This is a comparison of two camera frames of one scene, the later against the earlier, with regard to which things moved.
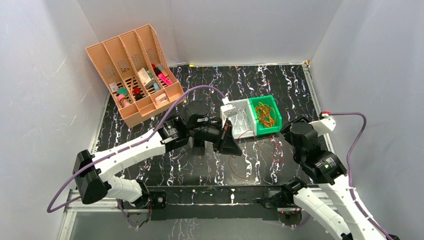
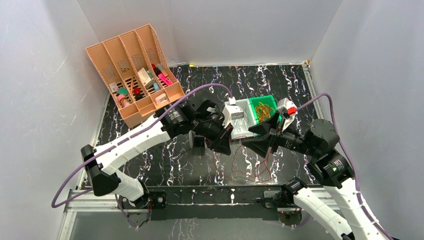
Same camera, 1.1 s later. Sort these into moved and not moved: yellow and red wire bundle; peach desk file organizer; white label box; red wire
Moved: red wire
Not moved: yellow and red wire bundle; white label box; peach desk file organizer
